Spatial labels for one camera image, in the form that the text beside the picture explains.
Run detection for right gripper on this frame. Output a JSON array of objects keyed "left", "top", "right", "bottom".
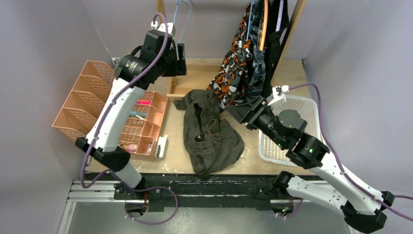
[{"left": 226, "top": 97, "right": 288, "bottom": 149}]

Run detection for olive green shorts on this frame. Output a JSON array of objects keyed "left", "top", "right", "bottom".
[{"left": 173, "top": 90, "right": 244, "bottom": 177}]

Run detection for blue wire hanger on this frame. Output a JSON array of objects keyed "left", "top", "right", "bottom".
[{"left": 172, "top": 0, "right": 195, "bottom": 44}]

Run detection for white stapler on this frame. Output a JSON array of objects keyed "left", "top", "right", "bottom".
[{"left": 155, "top": 136, "right": 167, "bottom": 160}]

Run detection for peach plastic file organizer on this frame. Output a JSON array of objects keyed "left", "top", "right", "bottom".
[{"left": 52, "top": 60, "right": 169, "bottom": 162}]

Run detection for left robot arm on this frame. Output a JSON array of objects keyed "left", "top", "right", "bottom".
[{"left": 75, "top": 21, "right": 187, "bottom": 199}]

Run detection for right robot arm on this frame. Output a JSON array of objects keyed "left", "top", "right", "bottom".
[{"left": 226, "top": 85, "right": 394, "bottom": 234}]

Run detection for grey camouflage shorts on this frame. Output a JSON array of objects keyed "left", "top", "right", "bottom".
[{"left": 245, "top": 0, "right": 266, "bottom": 101}]

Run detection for orange camouflage shorts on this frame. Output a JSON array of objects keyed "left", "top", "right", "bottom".
[{"left": 207, "top": 4, "right": 252, "bottom": 112}]

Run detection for purple hanger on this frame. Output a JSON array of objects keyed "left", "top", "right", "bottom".
[{"left": 276, "top": 0, "right": 284, "bottom": 32}]

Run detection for orange hanger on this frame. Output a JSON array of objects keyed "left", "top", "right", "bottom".
[{"left": 259, "top": 0, "right": 270, "bottom": 52}]

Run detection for wooden clothes rack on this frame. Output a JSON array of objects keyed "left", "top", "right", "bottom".
[{"left": 156, "top": 0, "right": 308, "bottom": 103}]

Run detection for white plastic basket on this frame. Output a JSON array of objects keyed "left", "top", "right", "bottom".
[{"left": 259, "top": 94, "right": 323, "bottom": 167}]

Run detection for pink highlighter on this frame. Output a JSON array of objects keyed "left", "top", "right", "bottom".
[{"left": 137, "top": 100, "right": 151, "bottom": 105}]

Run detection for blue marker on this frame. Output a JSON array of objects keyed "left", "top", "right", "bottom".
[{"left": 130, "top": 111, "right": 147, "bottom": 119}]

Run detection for black garment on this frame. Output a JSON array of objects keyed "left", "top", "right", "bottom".
[{"left": 261, "top": 0, "right": 289, "bottom": 98}]

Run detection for staples box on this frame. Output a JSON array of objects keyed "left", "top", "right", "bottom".
[{"left": 146, "top": 144, "right": 152, "bottom": 155}]

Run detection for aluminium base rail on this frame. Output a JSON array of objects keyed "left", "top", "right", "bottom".
[{"left": 66, "top": 173, "right": 352, "bottom": 214}]

